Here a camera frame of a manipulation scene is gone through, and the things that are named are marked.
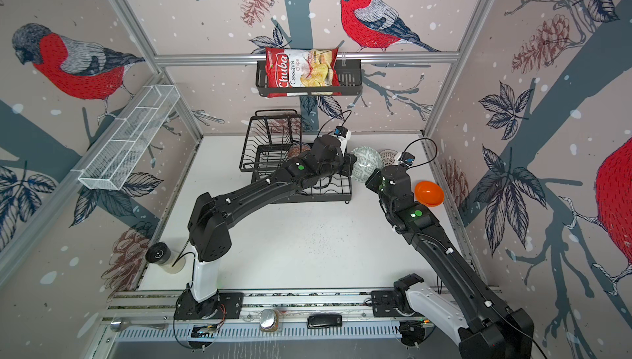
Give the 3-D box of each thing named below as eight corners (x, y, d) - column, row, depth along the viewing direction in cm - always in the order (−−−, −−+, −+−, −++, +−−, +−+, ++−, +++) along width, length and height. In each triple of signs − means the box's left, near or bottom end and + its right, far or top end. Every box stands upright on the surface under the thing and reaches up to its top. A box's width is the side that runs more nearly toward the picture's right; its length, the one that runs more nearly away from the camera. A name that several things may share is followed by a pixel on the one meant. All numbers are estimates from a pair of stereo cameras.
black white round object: (162, 273, 82) (140, 262, 73) (169, 255, 86) (150, 242, 76) (184, 273, 82) (165, 262, 73) (190, 255, 86) (173, 242, 76)
